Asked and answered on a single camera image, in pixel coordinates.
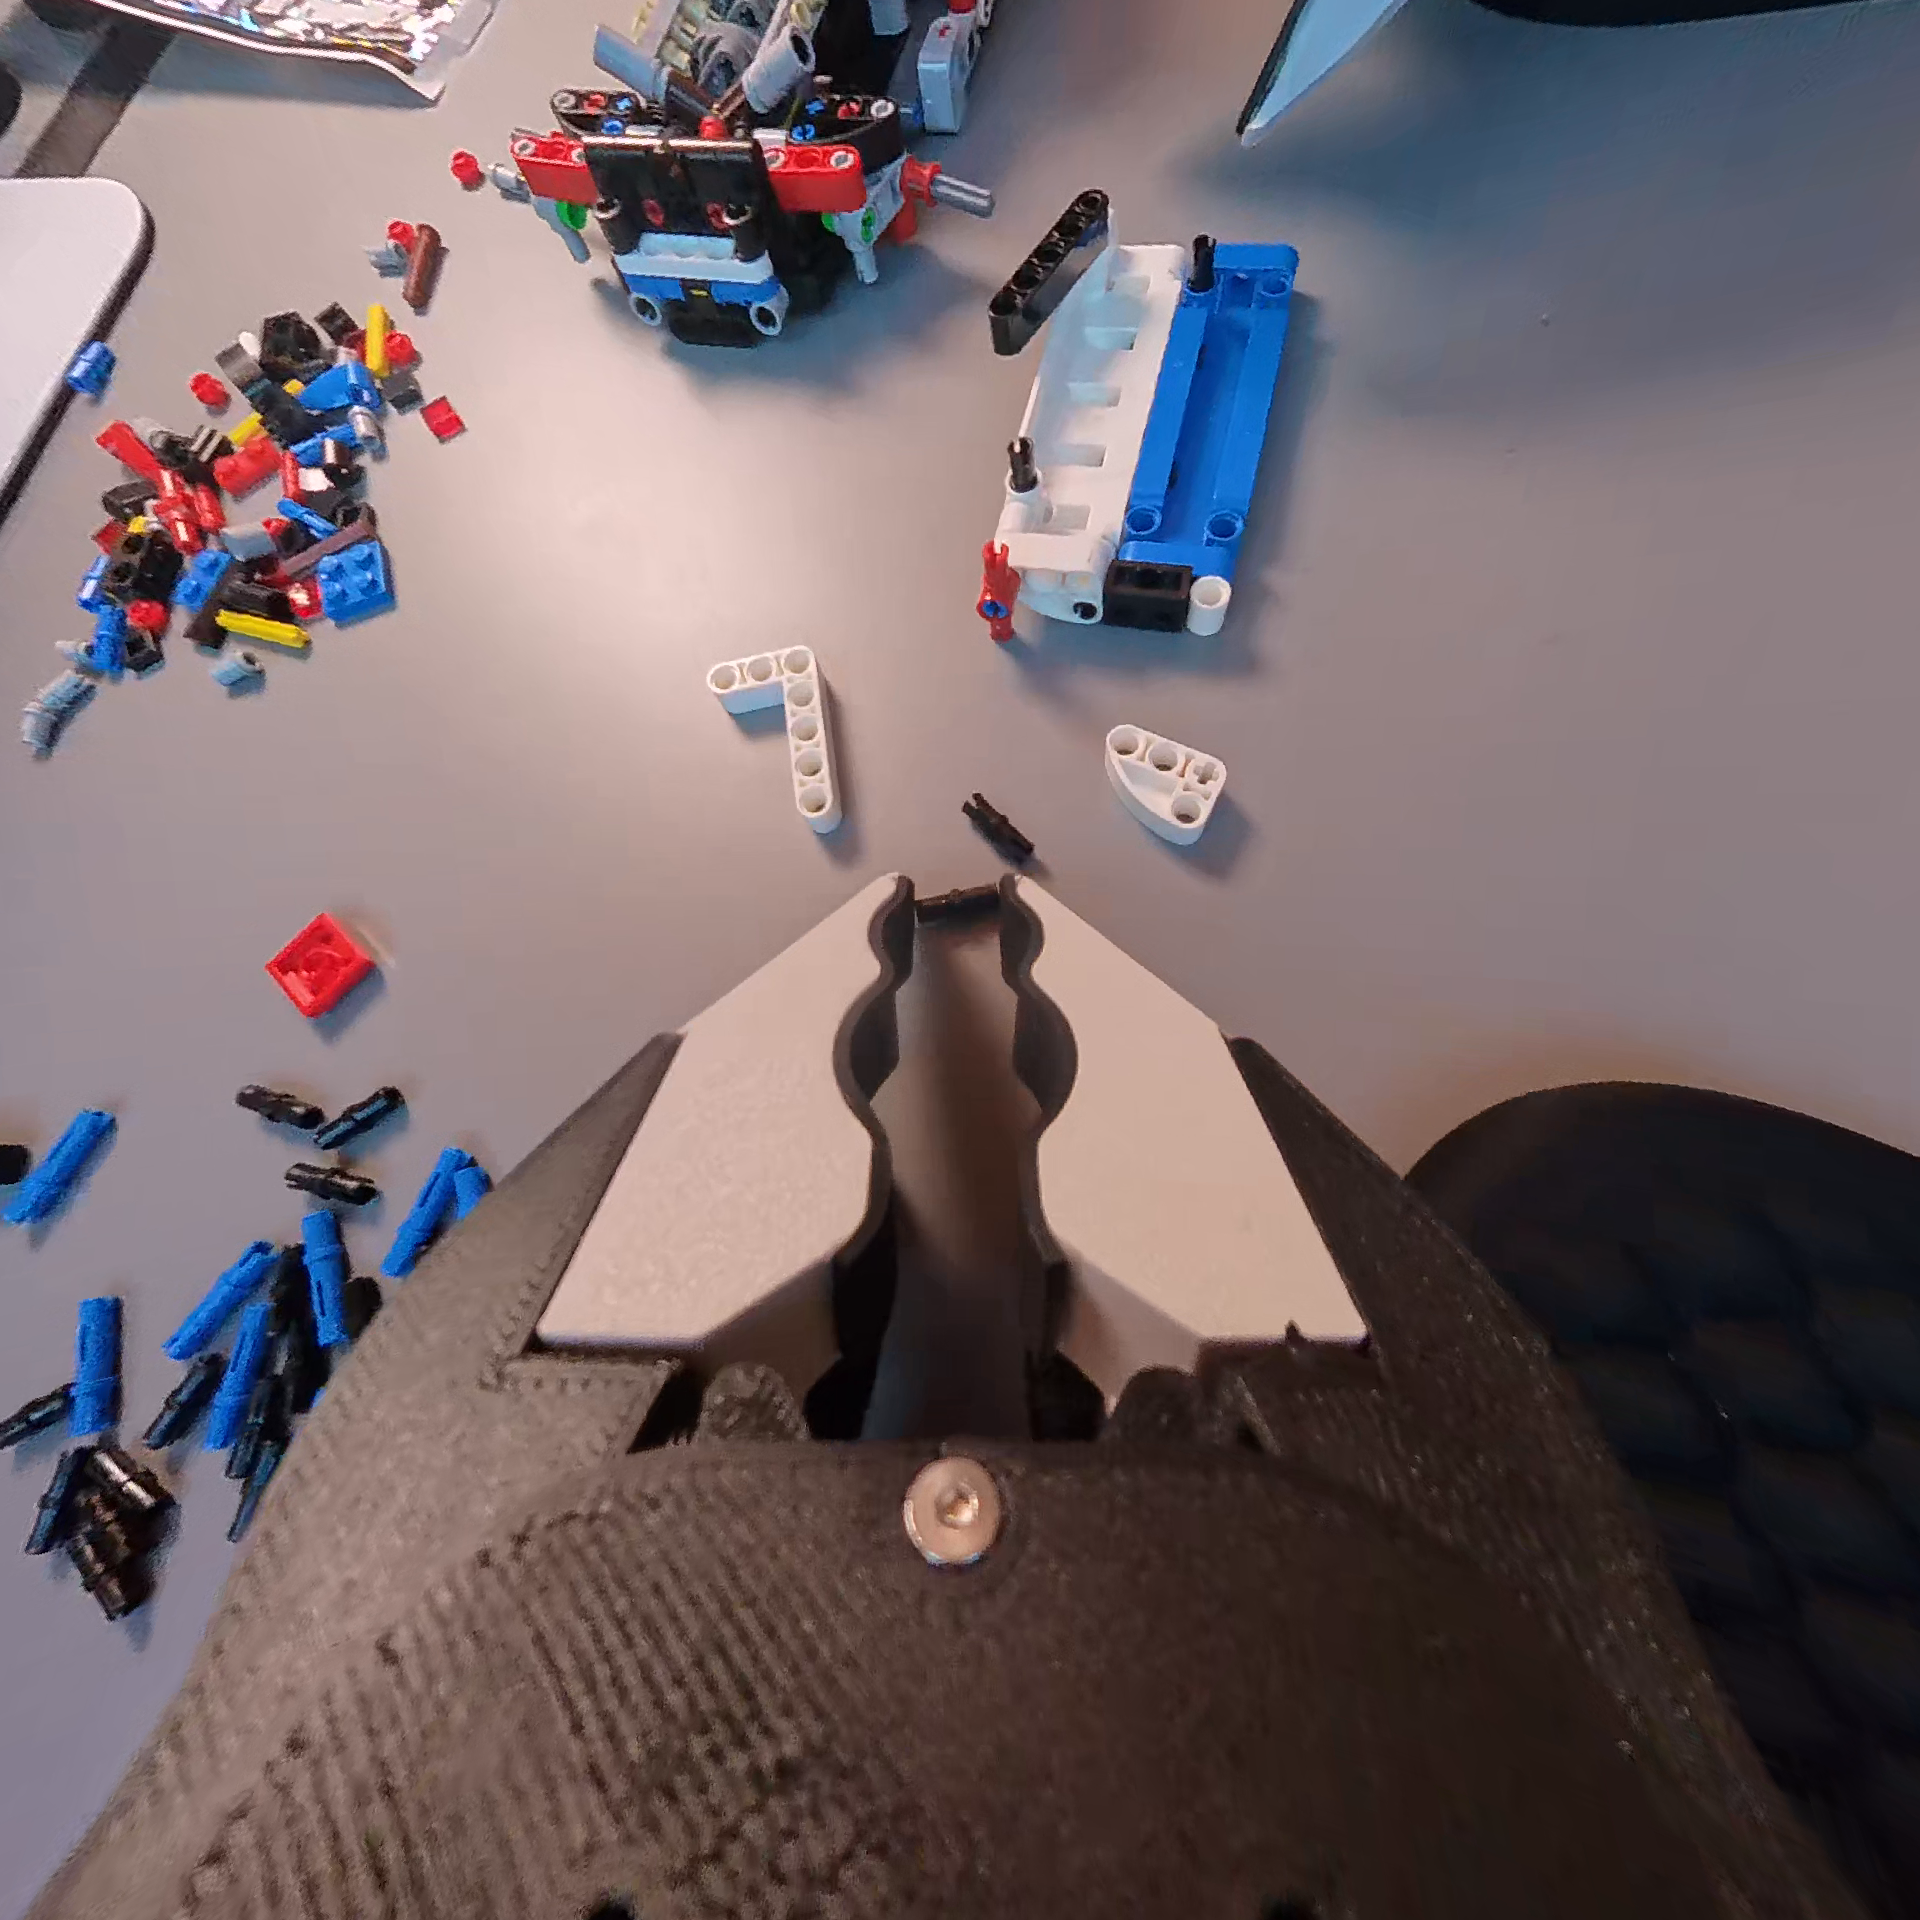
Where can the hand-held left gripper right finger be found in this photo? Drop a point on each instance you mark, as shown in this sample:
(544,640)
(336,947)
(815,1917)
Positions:
(1185,1186)

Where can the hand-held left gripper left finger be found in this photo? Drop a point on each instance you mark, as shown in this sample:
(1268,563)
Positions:
(720,1186)

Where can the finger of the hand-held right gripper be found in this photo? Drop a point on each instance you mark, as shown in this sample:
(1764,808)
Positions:
(1320,54)

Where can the long black lego beam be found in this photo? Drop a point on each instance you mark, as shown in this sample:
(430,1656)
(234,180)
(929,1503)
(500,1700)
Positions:
(1050,271)

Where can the blue and white lego panel assembly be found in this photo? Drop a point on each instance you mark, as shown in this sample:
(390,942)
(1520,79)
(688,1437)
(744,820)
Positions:
(1185,422)

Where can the white angled lego beam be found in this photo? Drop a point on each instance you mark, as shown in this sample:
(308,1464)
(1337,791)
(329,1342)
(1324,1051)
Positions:
(808,750)

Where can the pile of blue black lego pins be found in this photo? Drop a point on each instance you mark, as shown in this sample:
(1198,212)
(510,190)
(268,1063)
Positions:
(225,1319)

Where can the white triangular lego beam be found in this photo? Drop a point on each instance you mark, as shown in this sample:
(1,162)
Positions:
(1050,579)
(1161,780)

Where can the red lego axle pin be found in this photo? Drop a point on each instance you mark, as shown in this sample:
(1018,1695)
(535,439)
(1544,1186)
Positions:
(998,592)

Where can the partly built lego car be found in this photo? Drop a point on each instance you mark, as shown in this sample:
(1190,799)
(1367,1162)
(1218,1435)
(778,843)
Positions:
(720,165)

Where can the small red lego tile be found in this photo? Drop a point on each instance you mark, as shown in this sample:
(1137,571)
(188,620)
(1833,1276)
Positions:
(442,418)

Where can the pile of mixed lego pieces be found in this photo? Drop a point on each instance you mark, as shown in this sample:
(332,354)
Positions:
(255,482)

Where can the dark brown lego bar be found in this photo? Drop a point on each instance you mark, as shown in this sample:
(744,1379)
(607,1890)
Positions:
(421,268)

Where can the lego sticker sheet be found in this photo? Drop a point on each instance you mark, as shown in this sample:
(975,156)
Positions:
(300,24)

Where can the single blue lego pin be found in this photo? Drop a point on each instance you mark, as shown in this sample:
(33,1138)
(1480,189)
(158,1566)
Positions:
(92,370)

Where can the black padded wrist rest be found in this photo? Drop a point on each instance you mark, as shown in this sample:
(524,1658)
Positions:
(1725,1424)

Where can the white book stand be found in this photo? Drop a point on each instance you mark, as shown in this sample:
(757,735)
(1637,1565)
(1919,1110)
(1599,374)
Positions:
(53,301)

